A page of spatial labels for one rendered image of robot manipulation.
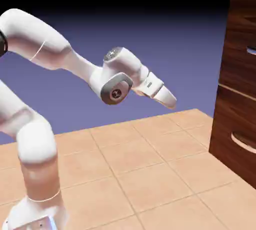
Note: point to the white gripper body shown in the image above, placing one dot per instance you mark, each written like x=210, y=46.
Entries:
x=166, y=96

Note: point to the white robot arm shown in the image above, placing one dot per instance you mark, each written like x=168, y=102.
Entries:
x=50, y=50

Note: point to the dark wood drawer front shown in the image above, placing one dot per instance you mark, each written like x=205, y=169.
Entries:
x=230, y=118
x=238, y=54

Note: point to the dark wood cabinet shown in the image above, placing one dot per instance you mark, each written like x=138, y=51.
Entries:
x=234, y=114

